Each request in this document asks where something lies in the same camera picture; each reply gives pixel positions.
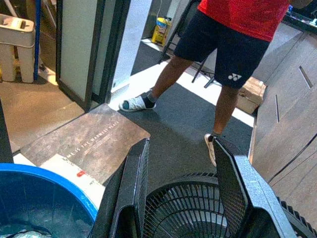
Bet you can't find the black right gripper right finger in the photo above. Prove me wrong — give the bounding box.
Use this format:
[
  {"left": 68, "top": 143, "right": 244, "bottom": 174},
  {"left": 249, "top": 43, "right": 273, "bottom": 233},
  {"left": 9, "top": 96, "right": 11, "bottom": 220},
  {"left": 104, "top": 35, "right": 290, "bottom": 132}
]
[{"left": 212, "top": 137, "right": 298, "bottom": 238}]

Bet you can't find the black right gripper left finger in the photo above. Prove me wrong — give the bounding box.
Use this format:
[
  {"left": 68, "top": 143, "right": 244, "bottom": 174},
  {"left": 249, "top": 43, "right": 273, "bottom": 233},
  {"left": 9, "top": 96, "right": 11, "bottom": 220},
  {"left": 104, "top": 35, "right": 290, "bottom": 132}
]
[{"left": 90, "top": 137, "right": 151, "bottom": 238}]

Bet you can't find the black floor fan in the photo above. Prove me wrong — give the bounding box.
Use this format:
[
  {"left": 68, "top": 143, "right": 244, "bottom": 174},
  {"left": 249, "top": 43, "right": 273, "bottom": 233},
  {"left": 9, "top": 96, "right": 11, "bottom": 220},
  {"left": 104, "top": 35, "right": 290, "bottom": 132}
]
[{"left": 142, "top": 172, "right": 317, "bottom": 238}]

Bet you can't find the brown printed doormat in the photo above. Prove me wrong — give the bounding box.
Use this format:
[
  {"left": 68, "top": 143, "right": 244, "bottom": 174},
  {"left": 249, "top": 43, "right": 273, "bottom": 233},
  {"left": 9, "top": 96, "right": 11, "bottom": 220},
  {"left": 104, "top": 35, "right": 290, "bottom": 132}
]
[{"left": 19, "top": 103, "right": 151, "bottom": 185}]

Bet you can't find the blue plastic bucket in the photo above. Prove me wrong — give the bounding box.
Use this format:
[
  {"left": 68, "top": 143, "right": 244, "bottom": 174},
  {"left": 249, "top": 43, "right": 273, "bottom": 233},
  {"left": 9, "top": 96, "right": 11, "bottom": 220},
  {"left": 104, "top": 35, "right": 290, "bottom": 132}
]
[{"left": 0, "top": 163, "right": 99, "bottom": 238}]

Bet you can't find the wooden kitchen cabinet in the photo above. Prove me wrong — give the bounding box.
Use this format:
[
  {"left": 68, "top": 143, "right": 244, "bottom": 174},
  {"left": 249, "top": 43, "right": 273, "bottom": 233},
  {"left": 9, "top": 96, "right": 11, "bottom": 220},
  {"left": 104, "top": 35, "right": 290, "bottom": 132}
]
[{"left": 249, "top": 9, "right": 317, "bottom": 219}]

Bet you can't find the dark grey floor carpet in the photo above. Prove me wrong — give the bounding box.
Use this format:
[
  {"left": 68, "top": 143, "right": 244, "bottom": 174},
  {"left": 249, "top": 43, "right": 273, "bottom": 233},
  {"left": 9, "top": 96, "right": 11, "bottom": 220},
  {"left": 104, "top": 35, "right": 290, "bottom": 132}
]
[{"left": 118, "top": 83, "right": 255, "bottom": 179}]

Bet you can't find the brown cardboard box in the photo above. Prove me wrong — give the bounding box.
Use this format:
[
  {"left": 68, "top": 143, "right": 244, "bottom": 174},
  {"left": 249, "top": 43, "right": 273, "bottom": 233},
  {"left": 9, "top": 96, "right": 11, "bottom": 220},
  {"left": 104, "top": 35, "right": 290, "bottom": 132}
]
[{"left": 236, "top": 76, "right": 267, "bottom": 115}]

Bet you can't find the tall black cabinet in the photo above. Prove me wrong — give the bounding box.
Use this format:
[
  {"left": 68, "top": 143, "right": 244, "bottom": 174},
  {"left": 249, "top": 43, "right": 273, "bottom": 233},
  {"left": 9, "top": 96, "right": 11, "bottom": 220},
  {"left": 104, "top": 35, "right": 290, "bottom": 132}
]
[{"left": 0, "top": 99, "right": 14, "bottom": 164}]

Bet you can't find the person in red shirt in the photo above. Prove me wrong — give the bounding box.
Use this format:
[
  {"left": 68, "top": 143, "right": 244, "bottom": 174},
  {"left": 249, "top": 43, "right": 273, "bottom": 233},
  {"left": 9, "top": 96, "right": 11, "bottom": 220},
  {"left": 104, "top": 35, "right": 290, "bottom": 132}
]
[{"left": 118, "top": 0, "right": 298, "bottom": 167}]

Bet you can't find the black framed frosted door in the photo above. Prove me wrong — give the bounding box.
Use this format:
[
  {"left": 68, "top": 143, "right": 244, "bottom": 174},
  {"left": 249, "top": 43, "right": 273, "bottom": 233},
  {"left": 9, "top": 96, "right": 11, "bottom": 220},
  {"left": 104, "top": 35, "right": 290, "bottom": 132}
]
[{"left": 55, "top": 0, "right": 129, "bottom": 111}]

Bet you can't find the yellow detergent bottle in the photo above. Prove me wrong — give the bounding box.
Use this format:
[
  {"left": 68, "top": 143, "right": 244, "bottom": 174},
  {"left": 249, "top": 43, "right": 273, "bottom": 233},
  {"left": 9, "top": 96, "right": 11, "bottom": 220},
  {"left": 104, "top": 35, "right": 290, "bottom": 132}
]
[{"left": 151, "top": 16, "right": 173, "bottom": 47}]

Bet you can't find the blue mop handle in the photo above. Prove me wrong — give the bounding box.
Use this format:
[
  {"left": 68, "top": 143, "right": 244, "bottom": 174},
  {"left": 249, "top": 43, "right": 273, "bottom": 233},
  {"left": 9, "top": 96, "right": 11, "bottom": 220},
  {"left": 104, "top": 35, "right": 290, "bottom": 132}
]
[{"left": 33, "top": 0, "right": 42, "bottom": 81}]

